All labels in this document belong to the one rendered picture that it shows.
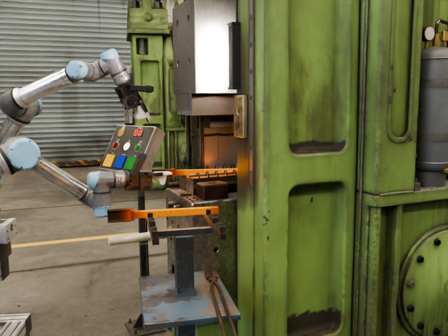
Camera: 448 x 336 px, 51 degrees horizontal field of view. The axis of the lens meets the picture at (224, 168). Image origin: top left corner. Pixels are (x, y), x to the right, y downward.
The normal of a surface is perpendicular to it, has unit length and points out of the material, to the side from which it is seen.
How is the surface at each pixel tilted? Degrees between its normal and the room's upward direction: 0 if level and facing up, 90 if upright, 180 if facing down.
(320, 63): 89
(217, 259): 90
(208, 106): 90
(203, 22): 90
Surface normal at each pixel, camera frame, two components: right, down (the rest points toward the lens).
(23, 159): 0.69, 0.05
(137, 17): 0.20, 0.13
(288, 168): 0.40, 0.13
